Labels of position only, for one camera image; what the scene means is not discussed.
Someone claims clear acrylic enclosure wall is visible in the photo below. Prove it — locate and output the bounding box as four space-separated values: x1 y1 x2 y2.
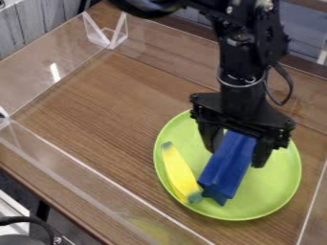
0 5 327 245

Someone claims green round plate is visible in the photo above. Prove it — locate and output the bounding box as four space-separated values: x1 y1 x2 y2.
153 111 301 221

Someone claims blue cross-shaped block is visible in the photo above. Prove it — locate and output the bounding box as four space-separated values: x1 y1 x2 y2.
196 130 256 206

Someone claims clear acrylic corner bracket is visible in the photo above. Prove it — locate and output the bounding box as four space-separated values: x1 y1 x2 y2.
81 12 129 50

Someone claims yellow toy banana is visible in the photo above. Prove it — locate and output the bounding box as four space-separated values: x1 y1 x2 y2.
161 142 201 204

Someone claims black cable loop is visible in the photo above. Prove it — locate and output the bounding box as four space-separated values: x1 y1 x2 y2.
0 214 56 245

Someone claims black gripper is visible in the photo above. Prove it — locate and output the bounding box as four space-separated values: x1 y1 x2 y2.
191 71 295 168

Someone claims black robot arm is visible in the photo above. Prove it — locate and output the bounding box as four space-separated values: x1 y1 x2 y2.
107 0 295 167

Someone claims grey cabinet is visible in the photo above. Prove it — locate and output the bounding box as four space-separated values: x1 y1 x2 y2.
0 0 81 60

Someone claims blue grey sofa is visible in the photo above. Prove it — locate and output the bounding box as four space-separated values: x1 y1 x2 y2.
281 0 327 59

